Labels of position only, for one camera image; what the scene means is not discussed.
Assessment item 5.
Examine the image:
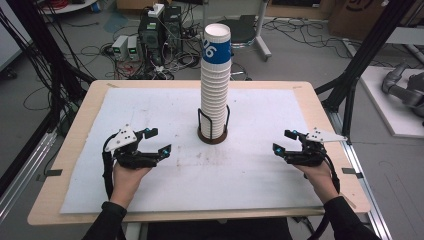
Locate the black round stool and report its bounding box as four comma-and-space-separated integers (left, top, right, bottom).
218, 16, 258, 45

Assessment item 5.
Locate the white foam mat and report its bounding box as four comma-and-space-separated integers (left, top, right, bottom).
59, 87, 324, 215

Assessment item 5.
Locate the grey power supply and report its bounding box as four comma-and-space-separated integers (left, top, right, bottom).
126, 35, 140, 62
111, 34, 129, 62

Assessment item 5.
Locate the white floor board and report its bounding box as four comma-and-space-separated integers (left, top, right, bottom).
359, 65, 424, 139

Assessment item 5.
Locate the person's left hand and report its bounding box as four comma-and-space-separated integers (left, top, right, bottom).
109, 161, 153, 210

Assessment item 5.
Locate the aluminium rail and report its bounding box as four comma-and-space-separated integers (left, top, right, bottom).
0, 129, 58, 224
326, 109, 394, 240

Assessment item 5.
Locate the black computer tower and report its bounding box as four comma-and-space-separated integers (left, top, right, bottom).
137, 14, 165, 66
163, 5, 184, 54

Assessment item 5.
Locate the white power strip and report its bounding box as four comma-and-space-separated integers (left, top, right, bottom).
147, 3, 166, 19

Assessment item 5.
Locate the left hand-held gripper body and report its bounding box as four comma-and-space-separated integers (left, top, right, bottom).
104, 123, 161, 170

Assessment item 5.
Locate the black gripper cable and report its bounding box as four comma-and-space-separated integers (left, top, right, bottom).
101, 133, 116, 201
322, 154, 342, 195

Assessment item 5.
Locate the brown cardboard box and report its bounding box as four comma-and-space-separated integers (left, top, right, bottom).
328, 0, 418, 42

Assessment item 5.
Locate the black metal frame post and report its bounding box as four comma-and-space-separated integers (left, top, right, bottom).
314, 0, 418, 145

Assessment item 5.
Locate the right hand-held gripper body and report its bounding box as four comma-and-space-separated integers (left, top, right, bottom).
285, 127, 348, 168

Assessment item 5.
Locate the black wire cup holder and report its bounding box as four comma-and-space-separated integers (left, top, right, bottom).
196, 104, 231, 146

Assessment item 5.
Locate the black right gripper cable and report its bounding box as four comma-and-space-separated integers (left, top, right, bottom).
322, 154, 342, 195

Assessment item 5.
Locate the person's right hand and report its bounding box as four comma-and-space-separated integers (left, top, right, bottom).
293, 164, 340, 205

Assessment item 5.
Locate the white metal stand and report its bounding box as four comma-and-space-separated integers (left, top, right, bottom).
253, 0, 273, 63

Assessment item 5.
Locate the tall stack of paper cups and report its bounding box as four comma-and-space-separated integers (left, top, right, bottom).
199, 62, 232, 140

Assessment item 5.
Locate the black tape piece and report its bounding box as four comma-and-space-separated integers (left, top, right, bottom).
341, 167, 364, 180
35, 168, 64, 183

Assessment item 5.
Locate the black frame post with cables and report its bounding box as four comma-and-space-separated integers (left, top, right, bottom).
0, 0, 96, 134

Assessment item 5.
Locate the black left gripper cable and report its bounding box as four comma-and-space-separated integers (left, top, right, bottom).
101, 133, 116, 201

